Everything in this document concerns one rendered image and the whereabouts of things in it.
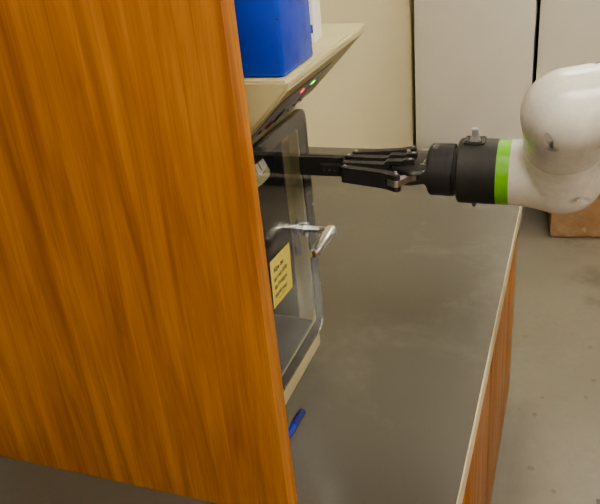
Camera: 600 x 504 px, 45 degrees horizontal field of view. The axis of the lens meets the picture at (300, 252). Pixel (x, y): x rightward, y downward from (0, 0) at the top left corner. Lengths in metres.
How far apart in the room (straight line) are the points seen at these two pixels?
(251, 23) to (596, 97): 0.40
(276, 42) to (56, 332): 0.48
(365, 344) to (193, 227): 0.60
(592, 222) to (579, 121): 2.92
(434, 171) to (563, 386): 1.86
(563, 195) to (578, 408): 1.77
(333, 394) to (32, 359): 0.48
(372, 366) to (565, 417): 1.48
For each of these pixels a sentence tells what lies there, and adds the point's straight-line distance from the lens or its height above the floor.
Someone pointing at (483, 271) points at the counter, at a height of 0.94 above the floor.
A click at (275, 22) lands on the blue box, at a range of 0.79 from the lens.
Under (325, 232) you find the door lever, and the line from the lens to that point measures 1.13.
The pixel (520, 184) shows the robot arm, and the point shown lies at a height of 1.31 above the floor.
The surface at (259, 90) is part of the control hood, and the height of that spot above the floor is 1.50.
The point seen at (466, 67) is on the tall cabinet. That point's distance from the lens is 3.97.
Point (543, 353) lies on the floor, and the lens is 2.96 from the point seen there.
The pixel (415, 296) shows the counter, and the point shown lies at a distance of 1.46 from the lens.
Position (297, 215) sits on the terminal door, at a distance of 1.12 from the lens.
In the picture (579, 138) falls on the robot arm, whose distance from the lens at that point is 0.91.
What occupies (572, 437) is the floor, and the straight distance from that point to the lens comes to 2.60.
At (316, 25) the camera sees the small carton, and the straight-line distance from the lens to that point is 0.98.
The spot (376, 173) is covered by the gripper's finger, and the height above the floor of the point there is 1.32.
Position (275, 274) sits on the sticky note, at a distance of 1.06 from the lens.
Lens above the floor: 1.70
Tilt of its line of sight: 27 degrees down
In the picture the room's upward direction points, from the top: 6 degrees counter-clockwise
